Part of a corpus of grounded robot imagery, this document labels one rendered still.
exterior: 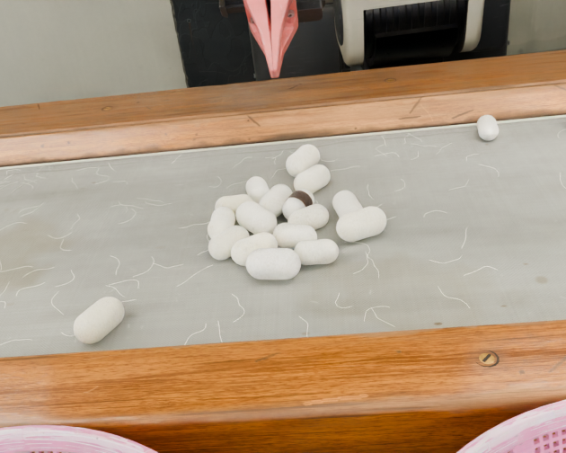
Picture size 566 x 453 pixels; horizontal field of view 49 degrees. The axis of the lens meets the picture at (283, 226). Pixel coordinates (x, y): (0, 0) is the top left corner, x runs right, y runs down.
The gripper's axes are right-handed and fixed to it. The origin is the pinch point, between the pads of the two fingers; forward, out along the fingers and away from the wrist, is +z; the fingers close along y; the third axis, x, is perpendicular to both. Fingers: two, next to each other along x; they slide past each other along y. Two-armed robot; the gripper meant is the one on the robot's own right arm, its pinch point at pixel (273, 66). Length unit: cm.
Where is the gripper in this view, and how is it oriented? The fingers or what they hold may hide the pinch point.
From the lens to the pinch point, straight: 58.1
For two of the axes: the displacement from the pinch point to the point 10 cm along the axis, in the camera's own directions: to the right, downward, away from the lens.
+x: 0.9, 2.8, 9.6
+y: 9.9, -0.7, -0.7
